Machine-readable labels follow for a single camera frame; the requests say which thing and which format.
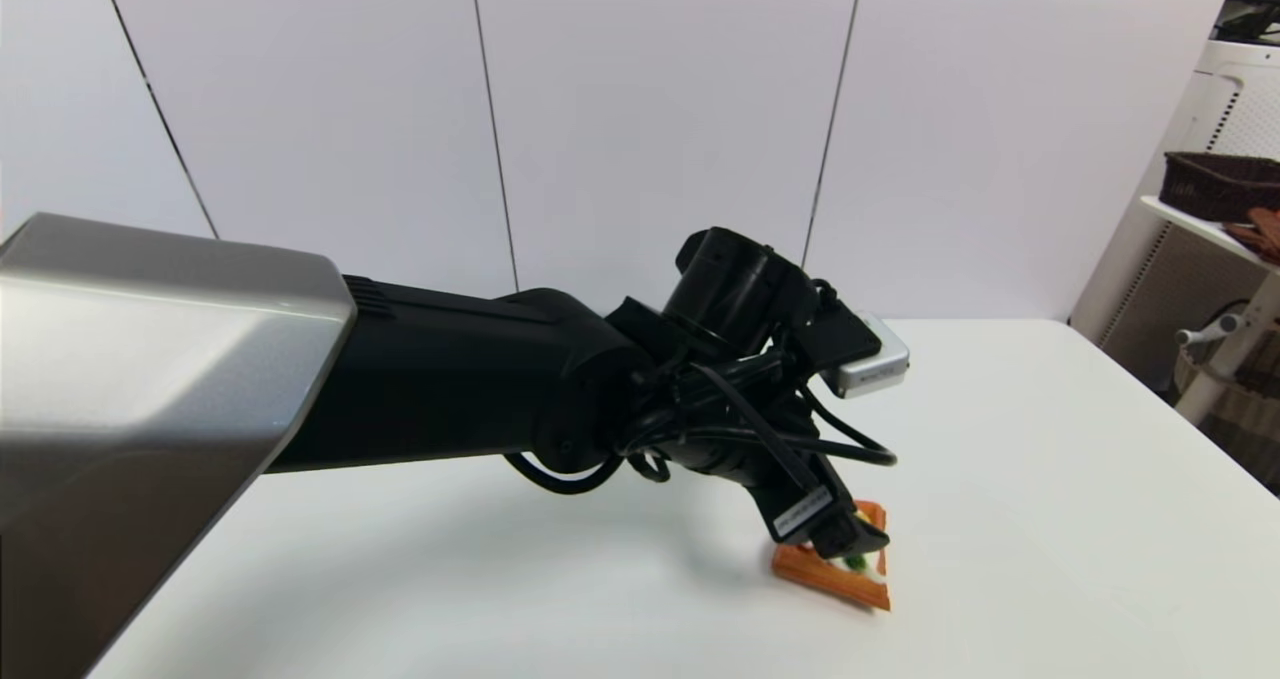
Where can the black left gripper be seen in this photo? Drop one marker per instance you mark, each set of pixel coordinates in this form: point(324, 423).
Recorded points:
point(740, 439)

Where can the triangle bread with fruit topping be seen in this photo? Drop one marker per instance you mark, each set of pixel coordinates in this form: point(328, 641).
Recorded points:
point(820, 574)

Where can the black and silver left robot arm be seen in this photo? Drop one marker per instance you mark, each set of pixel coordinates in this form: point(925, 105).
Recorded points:
point(450, 379)

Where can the white shelf with leg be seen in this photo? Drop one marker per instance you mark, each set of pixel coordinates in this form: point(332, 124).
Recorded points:
point(1232, 359)

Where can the dark brown wicker basket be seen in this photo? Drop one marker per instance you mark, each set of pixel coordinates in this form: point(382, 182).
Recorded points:
point(1215, 187)

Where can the reddish brown item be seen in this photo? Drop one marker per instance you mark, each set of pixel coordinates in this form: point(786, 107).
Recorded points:
point(1265, 231)

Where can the black gadget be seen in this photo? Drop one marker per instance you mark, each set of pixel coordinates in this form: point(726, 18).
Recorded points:
point(1248, 24)

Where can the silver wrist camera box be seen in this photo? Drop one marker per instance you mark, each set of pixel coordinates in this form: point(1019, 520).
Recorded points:
point(872, 367)

